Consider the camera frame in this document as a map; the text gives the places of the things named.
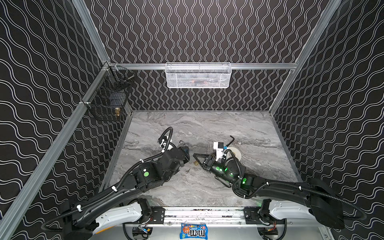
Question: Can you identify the blue padlock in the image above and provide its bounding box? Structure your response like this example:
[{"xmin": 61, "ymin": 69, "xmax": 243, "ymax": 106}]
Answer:
[{"xmin": 179, "ymin": 140, "xmax": 189, "ymax": 153}]

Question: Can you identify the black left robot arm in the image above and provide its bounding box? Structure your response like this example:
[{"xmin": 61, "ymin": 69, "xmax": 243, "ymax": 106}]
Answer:
[{"xmin": 41, "ymin": 127, "xmax": 190, "ymax": 240}]

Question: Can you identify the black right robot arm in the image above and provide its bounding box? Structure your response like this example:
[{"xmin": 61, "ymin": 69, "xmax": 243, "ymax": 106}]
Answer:
[{"xmin": 193, "ymin": 150, "xmax": 367, "ymax": 230}]

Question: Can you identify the black hex key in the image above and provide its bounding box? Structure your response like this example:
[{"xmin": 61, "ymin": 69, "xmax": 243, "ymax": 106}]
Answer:
[{"xmin": 225, "ymin": 135, "xmax": 235, "ymax": 147}]

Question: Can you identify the white tape roll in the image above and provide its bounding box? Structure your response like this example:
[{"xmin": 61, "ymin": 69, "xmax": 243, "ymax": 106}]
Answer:
[{"xmin": 227, "ymin": 147, "xmax": 242, "ymax": 162}]

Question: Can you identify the blue candy bag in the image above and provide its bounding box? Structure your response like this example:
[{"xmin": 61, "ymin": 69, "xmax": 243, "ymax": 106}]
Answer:
[{"xmin": 180, "ymin": 223, "xmax": 208, "ymax": 240}]

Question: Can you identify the brass object in basket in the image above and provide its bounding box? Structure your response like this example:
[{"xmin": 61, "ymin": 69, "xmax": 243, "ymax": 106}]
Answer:
[{"xmin": 115, "ymin": 108, "xmax": 121, "ymax": 117}]

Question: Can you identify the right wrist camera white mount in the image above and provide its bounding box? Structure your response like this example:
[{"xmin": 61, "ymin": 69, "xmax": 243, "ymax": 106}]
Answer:
[{"xmin": 213, "ymin": 142, "xmax": 228, "ymax": 161}]

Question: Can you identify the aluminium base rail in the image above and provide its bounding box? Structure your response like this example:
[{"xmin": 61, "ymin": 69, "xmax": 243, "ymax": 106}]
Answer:
[{"xmin": 86, "ymin": 205, "xmax": 328, "ymax": 227}]

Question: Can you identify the white wire mesh basket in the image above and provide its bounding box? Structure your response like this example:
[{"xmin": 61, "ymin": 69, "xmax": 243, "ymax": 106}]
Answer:
[{"xmin": 165, "ymin": 62, "xmax": 232, "ymax": 89}]

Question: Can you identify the black wire basket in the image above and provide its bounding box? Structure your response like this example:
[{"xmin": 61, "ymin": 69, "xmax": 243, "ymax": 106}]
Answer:
[{"xmin": 82, "ymin": 62, "xmax": 136, "ymax": 123}]

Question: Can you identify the aluminium corner frame post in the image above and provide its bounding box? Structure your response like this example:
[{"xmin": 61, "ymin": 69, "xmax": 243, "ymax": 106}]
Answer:
[{"xmin": 73, "ymin": 0, "xmax": 111, "ymax": 63}]

